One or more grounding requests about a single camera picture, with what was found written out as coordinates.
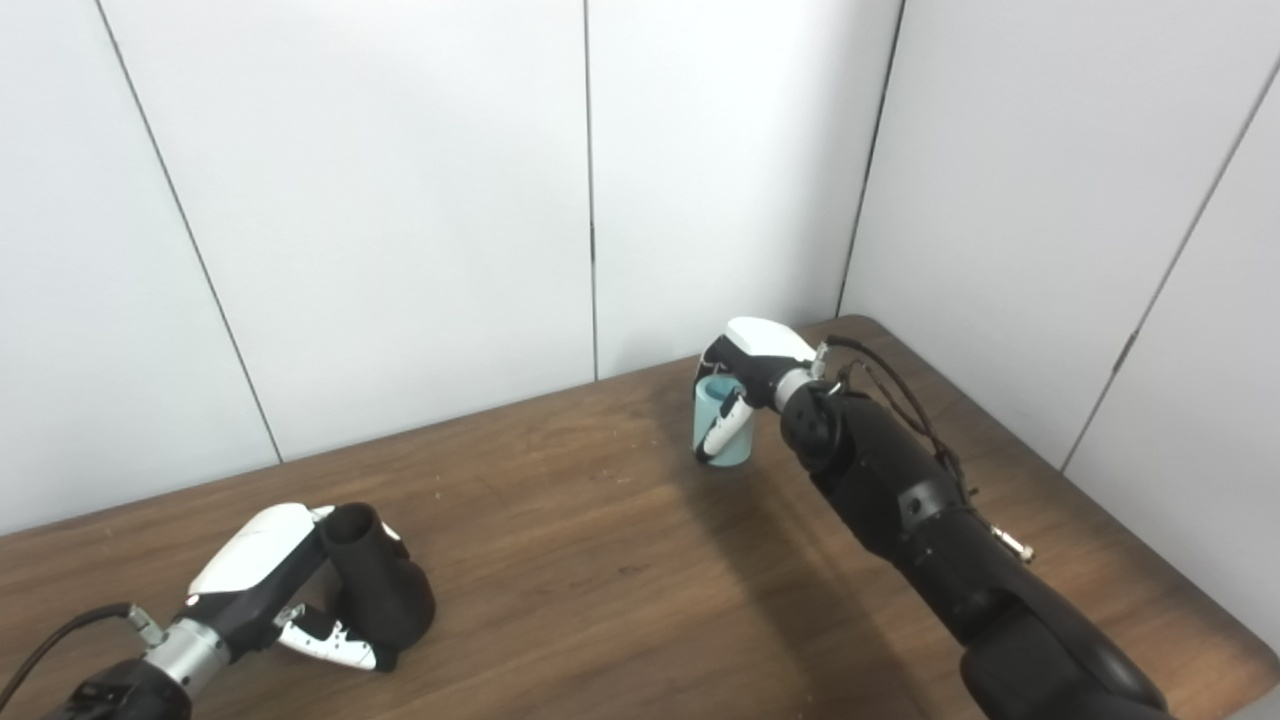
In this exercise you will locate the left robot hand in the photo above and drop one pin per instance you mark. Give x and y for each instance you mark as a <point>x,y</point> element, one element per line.
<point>260,570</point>

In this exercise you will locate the black nozzle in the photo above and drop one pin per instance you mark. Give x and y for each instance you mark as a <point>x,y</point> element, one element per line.
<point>385,590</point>

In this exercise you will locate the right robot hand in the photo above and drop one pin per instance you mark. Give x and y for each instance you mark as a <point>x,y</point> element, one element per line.
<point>760,360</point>

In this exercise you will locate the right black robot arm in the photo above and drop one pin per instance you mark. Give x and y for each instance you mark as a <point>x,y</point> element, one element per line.
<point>950,540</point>

